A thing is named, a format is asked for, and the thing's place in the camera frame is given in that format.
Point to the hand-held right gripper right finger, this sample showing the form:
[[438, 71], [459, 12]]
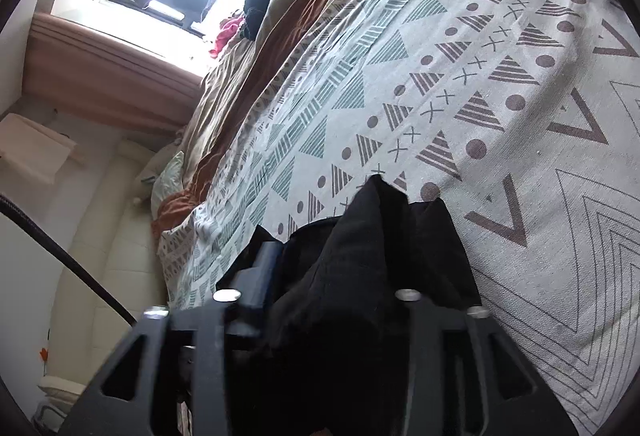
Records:
[[425, 326]]

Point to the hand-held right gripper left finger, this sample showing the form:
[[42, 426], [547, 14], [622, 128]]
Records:
[[265, 266]]

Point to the black button-up jacket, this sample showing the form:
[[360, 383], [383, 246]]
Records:
[[360, 266]]

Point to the pale green pillow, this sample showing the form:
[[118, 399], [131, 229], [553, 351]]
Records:
[[167, 181]]

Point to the cream padded headboard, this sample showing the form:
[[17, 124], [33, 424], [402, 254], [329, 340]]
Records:
[[110, 241]]

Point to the beige and brown duvet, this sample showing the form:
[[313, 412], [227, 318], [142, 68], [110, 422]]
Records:
[[240, 85]]

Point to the bed with patterned sheet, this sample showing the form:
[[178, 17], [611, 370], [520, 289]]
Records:
[[500, 140]]

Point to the red cloth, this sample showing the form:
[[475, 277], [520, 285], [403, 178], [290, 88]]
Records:
[[225, 35]]

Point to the small orange toy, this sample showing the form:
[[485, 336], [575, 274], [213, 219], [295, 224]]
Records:
[[44, 354]]

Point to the cream hanging cloth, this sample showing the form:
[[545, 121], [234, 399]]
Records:
[[35, 150]]

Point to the pink curtain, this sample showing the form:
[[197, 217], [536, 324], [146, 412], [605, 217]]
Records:
[[100, 65]]

